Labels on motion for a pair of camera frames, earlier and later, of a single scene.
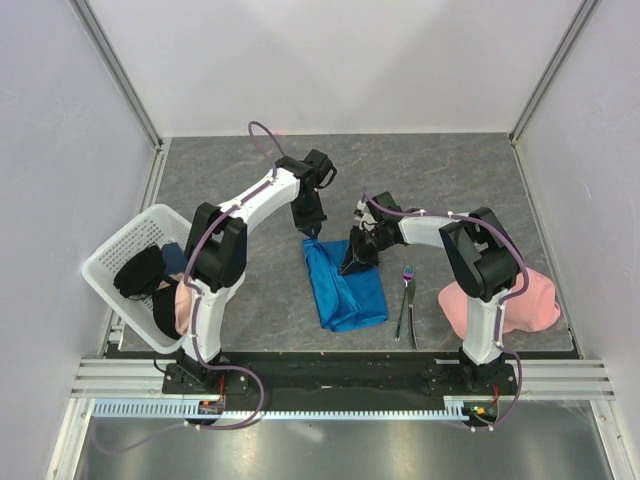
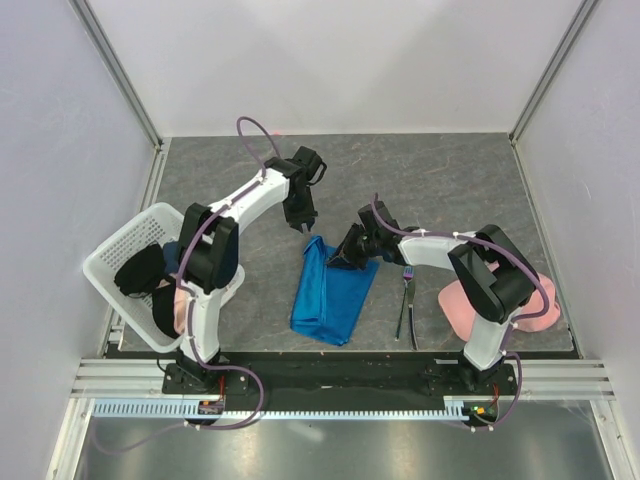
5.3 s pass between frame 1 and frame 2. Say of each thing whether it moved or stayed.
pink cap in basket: stayed
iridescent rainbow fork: stayed
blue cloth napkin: moved
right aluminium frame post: stayed
